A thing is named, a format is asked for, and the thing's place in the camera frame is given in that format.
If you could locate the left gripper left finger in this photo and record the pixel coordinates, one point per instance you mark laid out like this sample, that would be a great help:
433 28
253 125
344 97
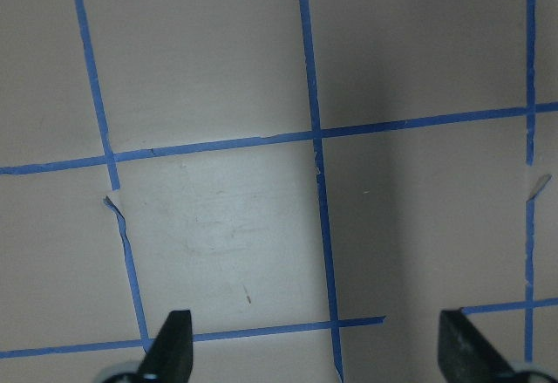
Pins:
170 358

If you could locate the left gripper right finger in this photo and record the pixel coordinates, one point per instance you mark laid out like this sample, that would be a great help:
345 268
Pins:
466 356

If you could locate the brown paper table cover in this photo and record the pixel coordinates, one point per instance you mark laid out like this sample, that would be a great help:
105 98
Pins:
315 180

